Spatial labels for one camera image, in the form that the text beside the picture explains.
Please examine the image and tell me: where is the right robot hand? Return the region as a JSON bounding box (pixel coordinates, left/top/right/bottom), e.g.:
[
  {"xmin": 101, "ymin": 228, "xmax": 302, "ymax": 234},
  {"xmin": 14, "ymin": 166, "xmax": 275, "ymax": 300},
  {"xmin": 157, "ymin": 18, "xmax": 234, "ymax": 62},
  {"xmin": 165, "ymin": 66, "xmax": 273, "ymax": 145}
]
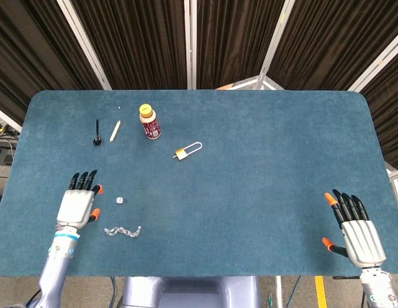
[{"xmin": 322, "ymin": 189, "xmax": 388, "ymax": 268}]

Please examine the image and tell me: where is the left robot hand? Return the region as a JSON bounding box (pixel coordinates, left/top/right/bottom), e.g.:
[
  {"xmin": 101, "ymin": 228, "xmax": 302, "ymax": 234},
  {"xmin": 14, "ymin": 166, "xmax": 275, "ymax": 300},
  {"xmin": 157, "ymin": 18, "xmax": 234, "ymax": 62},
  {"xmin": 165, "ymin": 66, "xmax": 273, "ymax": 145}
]
[{"xmin": 56, "ymin": 169, "xmax": 105, "ymax": 229}]

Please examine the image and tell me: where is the small black spoon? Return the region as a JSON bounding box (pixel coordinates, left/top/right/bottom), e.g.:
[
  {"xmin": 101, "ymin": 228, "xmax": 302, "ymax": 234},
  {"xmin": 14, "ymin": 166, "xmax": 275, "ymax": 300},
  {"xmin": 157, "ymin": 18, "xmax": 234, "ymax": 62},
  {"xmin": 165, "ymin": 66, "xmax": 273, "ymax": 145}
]
[{"xmin": 92, "ymin": 119, "xmax": 102, "ymax": 146}]

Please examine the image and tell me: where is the cream wooden stick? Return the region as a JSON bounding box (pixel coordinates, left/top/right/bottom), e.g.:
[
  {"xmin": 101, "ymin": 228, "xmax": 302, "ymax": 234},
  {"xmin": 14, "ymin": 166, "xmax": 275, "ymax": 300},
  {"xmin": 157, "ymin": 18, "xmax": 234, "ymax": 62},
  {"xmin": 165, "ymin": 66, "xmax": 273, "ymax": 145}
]
[{"xmin": 109, "ymin": 119, "xmax": 122, "ymax": 144}]

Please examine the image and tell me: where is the red bottle with yellow cap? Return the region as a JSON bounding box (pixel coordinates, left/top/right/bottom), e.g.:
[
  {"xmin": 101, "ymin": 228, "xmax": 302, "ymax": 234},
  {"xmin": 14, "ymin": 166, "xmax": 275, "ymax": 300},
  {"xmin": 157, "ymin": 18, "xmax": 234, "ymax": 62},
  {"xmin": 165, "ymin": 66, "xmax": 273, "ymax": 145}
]
[{"xmin": 139, "ymin": 103, "xmax": 162, "ymax": 141}]

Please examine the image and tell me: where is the brass padlock with long shackle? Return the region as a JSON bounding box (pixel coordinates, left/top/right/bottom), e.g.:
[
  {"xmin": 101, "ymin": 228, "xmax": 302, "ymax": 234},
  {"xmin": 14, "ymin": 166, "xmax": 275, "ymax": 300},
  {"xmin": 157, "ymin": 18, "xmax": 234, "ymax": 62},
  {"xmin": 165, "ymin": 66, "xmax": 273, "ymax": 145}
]
[{"xmin": 172, "ymin": 141, "xmax": 203, "ymax": 160}]

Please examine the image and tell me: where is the blue felt table mat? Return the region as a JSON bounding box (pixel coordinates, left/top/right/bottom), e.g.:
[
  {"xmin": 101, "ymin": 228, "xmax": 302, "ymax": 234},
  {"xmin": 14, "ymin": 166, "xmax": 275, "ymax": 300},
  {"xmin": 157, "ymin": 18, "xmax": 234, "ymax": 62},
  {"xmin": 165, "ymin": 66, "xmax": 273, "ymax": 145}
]
[{"xmin": 0, "ymin": 89, "xmax": 398, "ymax": 278}]

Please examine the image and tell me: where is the grey robot torso base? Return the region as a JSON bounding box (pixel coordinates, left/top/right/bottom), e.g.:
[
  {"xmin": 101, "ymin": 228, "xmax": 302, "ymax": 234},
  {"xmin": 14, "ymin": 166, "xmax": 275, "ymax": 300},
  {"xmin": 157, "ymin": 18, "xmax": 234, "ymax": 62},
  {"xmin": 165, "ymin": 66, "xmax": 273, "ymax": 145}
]
[{"xmin": 117, "ymin": 275, "xmax": 263, "ymax": 308}]

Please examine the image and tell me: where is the blue cable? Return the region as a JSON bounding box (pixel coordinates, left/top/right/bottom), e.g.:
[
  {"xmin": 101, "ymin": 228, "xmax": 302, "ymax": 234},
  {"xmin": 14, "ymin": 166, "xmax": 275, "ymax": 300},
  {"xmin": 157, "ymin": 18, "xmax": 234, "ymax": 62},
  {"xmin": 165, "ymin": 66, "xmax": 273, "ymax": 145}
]
[
  {"xmin": 108, "ymin": 276, "xmax": 118, "ymax": 308},
  {"xmin": 287, "ymin": 275, "xmax": 302, "ymax": 308}
]

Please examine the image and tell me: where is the white frame post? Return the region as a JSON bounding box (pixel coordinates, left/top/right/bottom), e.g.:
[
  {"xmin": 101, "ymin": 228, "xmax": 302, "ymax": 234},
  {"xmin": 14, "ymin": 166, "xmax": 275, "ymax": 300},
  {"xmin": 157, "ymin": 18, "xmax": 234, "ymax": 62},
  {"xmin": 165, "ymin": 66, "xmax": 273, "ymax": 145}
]
[
  {"xmin": 0, "ymin": 105, "xmax": 22, "ymax": 132},
  {"xmin": 184, "ymin": 0, "xmax": 198, "ymax": 90},
  {"xmin": 257, "ymin": 0, "xmax": 296, "ymax": 90},
  {"xmin": 347, "ymin": 35, "xmax": 398, "ymax": 93},
  {"xmin": 56, "ymin": 0, "xmax": 112, "ymax": 90}
]

